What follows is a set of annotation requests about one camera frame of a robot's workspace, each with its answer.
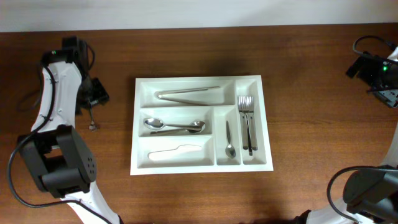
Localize small thin teaspoon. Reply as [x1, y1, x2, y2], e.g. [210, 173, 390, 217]
[88, 101, 98, 132]

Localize steel tongs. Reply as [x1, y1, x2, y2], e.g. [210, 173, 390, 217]
[154, 86, 220, 106]

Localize large steel spoon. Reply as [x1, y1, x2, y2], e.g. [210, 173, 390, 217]
[143, 117, 203, 131]
[149, 121, 205, 136]

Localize steel fork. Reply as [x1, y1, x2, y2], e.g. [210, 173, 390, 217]
[246, 96, 258, 151]
[238, 96, 249, 150]

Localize small steel teaspoon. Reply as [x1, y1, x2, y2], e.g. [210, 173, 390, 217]
[225, 121, 236, 159]

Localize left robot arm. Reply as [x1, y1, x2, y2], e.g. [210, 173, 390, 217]
[11, 36, 122, 223]

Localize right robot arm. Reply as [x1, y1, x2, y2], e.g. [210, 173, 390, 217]
[293, 45, 397, 224]

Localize white cutlery tray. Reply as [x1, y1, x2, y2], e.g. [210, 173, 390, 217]
[131, 75, 273, 175]

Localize left black cable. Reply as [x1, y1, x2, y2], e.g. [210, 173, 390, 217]
[7, 43, 113, 224]

